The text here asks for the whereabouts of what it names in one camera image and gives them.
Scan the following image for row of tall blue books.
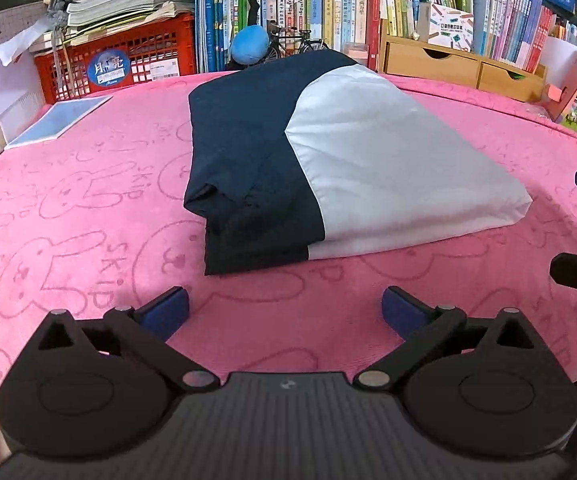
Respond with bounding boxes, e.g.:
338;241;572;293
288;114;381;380
194;0;385;74

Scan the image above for miniature black bicycle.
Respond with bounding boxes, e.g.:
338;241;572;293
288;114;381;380
263;20;331;64

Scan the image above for loose white paper sheets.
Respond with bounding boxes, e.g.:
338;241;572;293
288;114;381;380
0;25;52;162

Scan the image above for light blue notebook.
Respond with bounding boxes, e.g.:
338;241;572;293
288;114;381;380
4;94;114;151

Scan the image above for pink rabbit-print blanket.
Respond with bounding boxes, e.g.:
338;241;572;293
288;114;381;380
0;62;577;401

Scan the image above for row of pastel spine books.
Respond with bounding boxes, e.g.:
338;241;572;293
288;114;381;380
471;0;560;74

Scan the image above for white grid board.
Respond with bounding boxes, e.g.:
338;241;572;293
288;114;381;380
0;2;52;62

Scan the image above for white printed carton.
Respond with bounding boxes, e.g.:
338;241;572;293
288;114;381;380
416;2;476;53

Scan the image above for red plastic crate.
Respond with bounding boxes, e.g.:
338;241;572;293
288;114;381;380
33;12;198;105

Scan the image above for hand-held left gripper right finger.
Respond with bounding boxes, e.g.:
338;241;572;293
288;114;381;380
353;285;552;392

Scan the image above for wooden drawer organizer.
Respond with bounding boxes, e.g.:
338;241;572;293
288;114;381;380
377;20;550;104

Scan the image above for white and navy jacket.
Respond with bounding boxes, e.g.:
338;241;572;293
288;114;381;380
183;50;533;277

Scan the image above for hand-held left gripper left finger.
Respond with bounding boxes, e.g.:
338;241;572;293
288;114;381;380
21;286;222;394

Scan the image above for blue plush ball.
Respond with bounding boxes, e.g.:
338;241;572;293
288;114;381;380
229;25;271;67

